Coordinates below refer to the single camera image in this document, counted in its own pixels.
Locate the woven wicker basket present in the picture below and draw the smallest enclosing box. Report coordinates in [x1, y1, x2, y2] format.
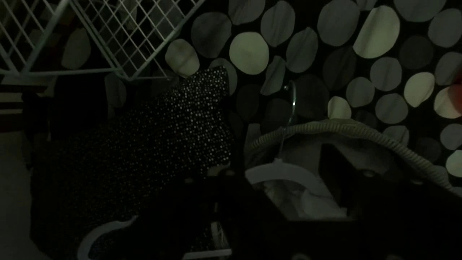
[241, 118, 462, 195]

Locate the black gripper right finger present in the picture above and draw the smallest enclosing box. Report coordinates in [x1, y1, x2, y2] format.
[343, 165, 462, 260]

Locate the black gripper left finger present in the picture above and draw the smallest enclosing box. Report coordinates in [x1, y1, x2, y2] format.
[179, 175, 243, 260]

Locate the black small-dotted blanket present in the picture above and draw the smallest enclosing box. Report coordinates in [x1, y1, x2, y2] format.
[30, 65, 235, 253]

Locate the black large-dotted bedspread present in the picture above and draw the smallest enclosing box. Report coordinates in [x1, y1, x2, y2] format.
[56, 0, 462, 180]

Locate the white coat hanger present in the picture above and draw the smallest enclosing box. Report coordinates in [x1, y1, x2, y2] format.
[75, 79, 339, 260]

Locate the white wire shelf rack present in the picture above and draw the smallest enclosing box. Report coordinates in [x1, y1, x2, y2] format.
[0, 0, 206, 82]

